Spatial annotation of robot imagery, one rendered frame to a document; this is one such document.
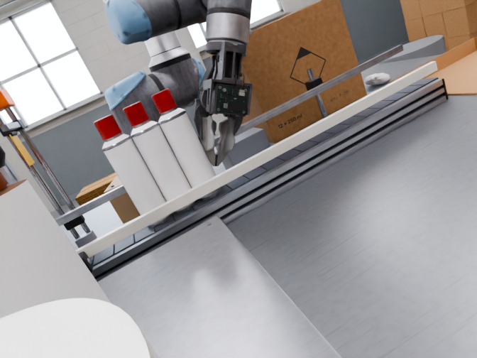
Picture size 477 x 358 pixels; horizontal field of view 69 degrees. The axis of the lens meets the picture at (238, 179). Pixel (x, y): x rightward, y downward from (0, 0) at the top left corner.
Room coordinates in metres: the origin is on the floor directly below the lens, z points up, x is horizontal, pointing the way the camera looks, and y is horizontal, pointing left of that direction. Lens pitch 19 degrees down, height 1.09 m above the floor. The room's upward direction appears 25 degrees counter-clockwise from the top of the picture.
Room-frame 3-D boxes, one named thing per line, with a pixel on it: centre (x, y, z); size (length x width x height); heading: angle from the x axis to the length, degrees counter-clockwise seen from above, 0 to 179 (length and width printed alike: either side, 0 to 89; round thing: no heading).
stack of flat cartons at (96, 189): (4.55, 1.66, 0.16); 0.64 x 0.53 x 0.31; 96
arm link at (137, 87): (0.94, 0.16, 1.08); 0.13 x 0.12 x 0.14; 115
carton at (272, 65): (1.00, -0.24, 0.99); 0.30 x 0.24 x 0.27; 102
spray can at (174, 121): (0.62, 0.06, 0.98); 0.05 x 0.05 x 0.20
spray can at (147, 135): (0.61, 0.11, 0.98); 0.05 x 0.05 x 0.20
